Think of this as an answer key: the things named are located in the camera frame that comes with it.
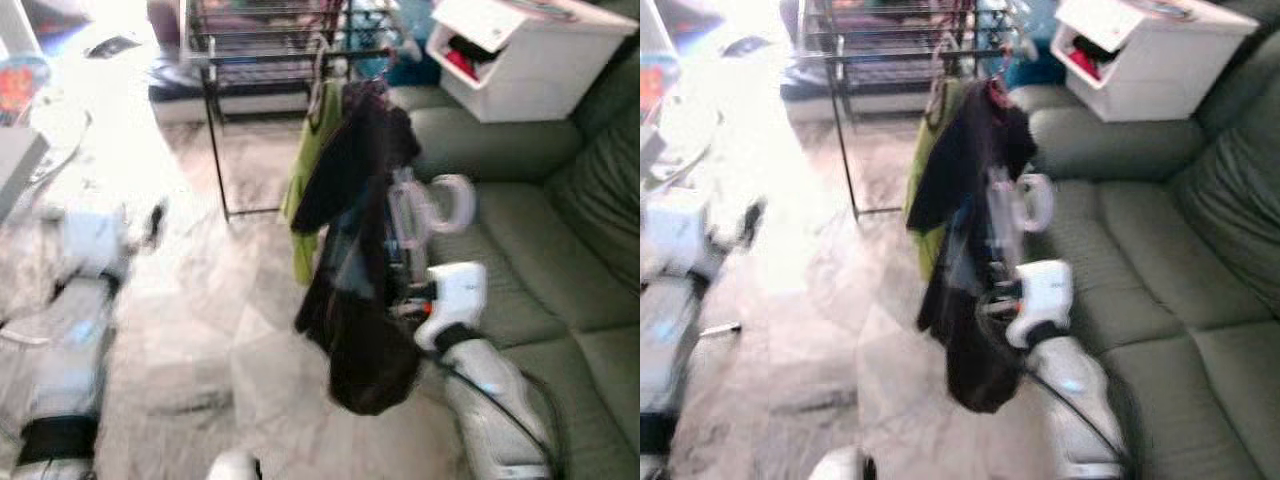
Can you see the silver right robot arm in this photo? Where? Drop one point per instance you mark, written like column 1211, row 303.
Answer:
column 1075, row 400
column 490, row 390

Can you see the dark blue mattress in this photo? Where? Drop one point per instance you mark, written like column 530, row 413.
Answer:
column 175, row 85
column 800, row 85

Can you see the pink plastic hanger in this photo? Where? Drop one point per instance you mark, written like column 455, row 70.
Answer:
column 1003, row 215
column 405, row 215

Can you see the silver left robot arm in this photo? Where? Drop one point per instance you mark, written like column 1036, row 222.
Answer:
column 75, row 340
column 675, row 350

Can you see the dark green leather sofa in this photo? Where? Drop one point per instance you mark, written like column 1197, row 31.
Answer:
column 560, row 250
column 1180, row 250

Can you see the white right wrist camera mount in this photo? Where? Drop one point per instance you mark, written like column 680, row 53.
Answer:
column 455, row 295
column 1040, row 295

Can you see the black fleece garment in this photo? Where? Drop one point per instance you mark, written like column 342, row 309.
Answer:
column 975, row 350
column 360, row 350

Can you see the black metal drying rack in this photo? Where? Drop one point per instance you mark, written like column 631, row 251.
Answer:
column 845, row 150
column 215, row 140

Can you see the blue bag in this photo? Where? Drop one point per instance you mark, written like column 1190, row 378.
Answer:
column 415, row 70

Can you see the grey robot left leg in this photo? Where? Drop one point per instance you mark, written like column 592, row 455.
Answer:
column 840, row 468
column 232, row 468

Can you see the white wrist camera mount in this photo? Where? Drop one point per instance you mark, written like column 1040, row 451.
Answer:
column 95, row 240
column 455, row 295
column 1040, row 295
column 680, row 230

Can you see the red cloth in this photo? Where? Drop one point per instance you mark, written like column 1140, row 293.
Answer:
column 1085, row 62
column 462, row 63

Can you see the green garment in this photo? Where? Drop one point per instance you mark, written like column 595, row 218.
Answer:
column 305, row 170
column 925, row 170

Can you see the colourful baby bouncer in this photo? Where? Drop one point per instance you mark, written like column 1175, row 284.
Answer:
column 15, row 85
column 650, row 85

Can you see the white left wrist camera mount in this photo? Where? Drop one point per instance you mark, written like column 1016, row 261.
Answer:
column 680, row 230
column 95, row 240

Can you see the white storage box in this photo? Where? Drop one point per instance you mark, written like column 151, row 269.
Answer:
column 540, row 70
column 1160, row 70

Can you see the black cloth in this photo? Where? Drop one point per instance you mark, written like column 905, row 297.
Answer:
column 115, row 46
column 755, row 45

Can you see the brown hanger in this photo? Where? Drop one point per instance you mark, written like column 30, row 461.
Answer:
column 940, row 80
column 322, row 75

